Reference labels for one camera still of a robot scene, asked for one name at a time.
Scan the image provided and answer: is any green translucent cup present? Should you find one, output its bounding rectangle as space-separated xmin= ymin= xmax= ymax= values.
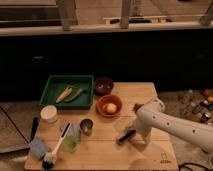
xmin=62 ymin=135 xmax=78 ymax=153

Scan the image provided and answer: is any small metal cup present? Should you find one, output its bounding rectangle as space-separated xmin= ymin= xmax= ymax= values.
xmin=80 ymin=119 xmax=93 ymax=136

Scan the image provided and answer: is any dark brown bowl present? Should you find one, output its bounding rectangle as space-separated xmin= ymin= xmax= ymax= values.
xmin=94 ymin=77 xmax=114 ymax=96

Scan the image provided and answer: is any grey cloth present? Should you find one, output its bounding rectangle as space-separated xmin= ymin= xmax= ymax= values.
xmin=60 ymin=123 xmax=80 ymax=138

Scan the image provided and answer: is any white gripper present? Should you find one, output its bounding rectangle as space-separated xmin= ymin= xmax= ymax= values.
xmin=132 ymin=119 xmax=152 ymax=144

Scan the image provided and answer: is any black handle tool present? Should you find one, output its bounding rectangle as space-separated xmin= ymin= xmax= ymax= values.
xmin=30 ymin=117 xmax=39 ymax=141

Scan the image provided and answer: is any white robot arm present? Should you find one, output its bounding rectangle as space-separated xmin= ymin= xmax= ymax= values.
xmin=132 ymin=99 xmax=213 ymax=153

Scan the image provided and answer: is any orange bowl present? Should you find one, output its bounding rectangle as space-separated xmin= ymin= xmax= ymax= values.
xmin=96 ymin=95 xmax=122 ymax=117

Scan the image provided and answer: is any yellow peeler in tray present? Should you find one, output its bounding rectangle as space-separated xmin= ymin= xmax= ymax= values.
xmin=56 ymin=86 xmax=72 ymax=103

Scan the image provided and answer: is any spice bottle rack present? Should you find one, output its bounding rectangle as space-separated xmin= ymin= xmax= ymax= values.
xmin=178 ymin=89 xmax=213 ymax=123

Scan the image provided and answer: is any black cable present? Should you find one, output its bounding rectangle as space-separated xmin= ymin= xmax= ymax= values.
xmin=178 ymin=161 xmax=210 ymax=171

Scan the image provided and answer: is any yellow round fruit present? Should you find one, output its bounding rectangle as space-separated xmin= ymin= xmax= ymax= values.
xmin=105 ymin=103 xmax=117 ymax=114

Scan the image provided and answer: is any green plastic tray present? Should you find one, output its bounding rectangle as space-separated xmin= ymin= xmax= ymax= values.
xmin=40 ymin=75 xmax=94 ymax=109

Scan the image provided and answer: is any blue sponge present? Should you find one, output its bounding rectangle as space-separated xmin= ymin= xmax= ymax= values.
xmin=29 ymin=137 xmax=50 ymax=160

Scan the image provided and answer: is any white dish brush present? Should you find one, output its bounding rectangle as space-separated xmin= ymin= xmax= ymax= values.
xmin=42 ymin=123 xmax=71 ymax=170

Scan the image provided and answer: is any bunch of dark grapes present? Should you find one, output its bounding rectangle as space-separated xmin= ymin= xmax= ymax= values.
xmin=133 ymin=103 xmax=144 ymax=113

